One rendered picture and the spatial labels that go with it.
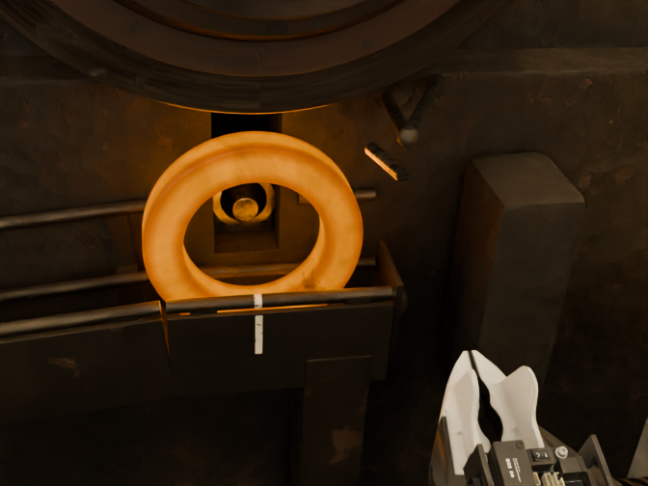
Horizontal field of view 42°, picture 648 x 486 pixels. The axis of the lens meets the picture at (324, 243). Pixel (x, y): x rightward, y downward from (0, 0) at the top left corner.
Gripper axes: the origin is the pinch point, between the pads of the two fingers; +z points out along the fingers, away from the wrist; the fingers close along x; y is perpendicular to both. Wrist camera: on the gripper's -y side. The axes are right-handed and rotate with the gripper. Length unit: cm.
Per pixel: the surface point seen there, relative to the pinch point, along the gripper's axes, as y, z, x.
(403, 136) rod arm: 13.1, 9.8, 5.0
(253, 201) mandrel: -7.8, 24.2, 12.8
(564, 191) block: 0.3, 16.7, -12.3
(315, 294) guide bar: -7.7, 13.2, 8.4
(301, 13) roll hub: 20.3, 12.7, 11.8
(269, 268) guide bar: -10.6, 18.5, 11.6
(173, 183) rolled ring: 1.1, 18.0, 19.7
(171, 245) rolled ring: -4.2, 16.2, 20.1
